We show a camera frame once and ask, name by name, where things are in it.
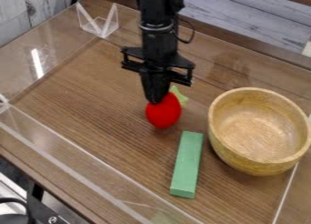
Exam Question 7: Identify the clear acrylic tray wall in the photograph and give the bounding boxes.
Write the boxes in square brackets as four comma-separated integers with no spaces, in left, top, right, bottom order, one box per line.
[0,95,203,224]

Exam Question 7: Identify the green rectangular block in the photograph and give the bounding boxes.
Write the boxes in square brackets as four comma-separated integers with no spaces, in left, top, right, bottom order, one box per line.
[170,131,205,199]

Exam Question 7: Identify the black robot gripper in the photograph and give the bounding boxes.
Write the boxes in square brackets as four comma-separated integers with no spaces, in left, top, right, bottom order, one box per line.
[122,23,195,104]

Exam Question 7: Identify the black metal table frame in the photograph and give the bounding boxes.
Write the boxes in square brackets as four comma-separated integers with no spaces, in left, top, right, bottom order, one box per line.
[27,182,79,224]

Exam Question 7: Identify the wooden bowl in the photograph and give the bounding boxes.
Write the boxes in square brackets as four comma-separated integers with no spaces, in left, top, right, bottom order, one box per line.
[209,87,311,177]

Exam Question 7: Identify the red plush strawberry toy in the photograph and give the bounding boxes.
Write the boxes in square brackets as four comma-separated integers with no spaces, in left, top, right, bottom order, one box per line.
[146,86,189,128]

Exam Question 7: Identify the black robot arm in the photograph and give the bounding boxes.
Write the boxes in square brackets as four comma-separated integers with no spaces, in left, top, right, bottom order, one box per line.
[122,0,195,104]

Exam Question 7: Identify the black cable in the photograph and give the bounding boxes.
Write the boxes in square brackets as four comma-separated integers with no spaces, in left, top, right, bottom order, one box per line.
[173,16,197,45]

